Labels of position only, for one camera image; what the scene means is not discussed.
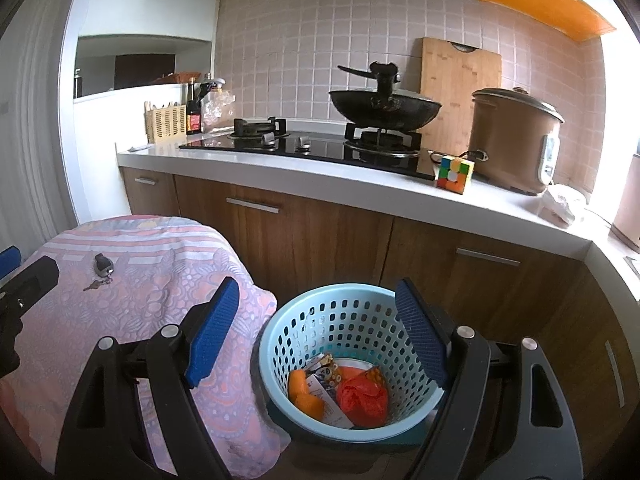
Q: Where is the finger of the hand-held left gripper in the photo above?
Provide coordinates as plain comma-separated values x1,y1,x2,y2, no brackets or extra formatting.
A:
0,255,61,321
0,246,22,279

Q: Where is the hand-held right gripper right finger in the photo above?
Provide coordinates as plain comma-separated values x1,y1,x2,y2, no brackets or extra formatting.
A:
394,277,586,480

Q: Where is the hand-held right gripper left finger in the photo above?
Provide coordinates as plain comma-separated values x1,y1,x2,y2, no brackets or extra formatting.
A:
55,276,241,480

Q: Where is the light blue plastic basket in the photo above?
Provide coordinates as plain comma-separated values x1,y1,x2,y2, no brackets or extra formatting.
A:
257,283,446,443

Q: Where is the red plastic bag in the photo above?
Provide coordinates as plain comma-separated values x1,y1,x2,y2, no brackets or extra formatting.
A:
336,367,390,429

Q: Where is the orange snack wrapper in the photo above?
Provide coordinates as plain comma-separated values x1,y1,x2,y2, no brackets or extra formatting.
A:
288,370,326,419

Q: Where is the white carton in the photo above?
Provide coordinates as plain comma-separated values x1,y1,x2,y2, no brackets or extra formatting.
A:
307,375,354,429

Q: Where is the pink patterned cloth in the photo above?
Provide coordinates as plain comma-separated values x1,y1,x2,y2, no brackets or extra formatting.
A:
0,215,293,476

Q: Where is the wooden cabinet door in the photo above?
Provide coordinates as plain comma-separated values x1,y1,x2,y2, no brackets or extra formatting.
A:
380,216,588,348
174,175,396,311
537,260,640,480

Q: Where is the small wooden drawer front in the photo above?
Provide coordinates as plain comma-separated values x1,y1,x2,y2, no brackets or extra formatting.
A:
119,166,181,219

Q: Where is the colourful puzzle cube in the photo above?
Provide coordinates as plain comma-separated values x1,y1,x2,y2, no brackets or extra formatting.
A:
436,156,475,195

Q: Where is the black burner grate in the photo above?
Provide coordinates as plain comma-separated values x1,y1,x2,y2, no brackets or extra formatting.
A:
344,122,422,154
229,116,291,140

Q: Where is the black glass gas hob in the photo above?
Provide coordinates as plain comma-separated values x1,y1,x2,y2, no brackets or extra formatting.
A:
178,129,437,181

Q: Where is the cream cutlery basket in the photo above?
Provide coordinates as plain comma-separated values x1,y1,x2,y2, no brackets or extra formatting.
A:
145,101,188,145

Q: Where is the brown rice cooker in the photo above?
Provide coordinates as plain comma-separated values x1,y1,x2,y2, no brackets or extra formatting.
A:
467,86,566,196

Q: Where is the dark sauce bottle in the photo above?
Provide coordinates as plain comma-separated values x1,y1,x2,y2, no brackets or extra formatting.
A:
186,77,202,135

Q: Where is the clear plastic bag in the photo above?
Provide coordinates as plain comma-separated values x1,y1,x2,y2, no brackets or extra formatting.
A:
202,87,236,132

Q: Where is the black wok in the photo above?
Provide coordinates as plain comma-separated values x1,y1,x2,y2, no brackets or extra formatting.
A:
328,61,443,131

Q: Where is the wooden cutting board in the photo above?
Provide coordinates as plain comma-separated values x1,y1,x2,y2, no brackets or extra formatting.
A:
407,36,503,158

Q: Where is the black power cord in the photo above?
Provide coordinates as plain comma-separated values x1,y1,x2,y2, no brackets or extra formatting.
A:
430,149,489,164

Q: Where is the orange wall cabinet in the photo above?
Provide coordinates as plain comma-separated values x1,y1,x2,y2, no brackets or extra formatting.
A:
475,0,617,42

